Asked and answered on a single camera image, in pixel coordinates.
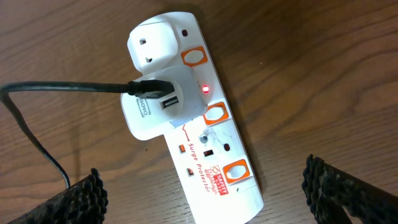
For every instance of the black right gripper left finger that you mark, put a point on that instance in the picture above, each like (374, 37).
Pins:
(85, 202)

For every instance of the white USB wall charger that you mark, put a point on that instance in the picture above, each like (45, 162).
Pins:
(147, 118)

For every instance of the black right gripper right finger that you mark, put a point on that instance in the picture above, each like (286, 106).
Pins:
(334, 196)

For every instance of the white plug adapter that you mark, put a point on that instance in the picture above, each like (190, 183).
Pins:
(153, 46)

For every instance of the white power strip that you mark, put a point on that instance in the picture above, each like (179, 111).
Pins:
(208, 152)

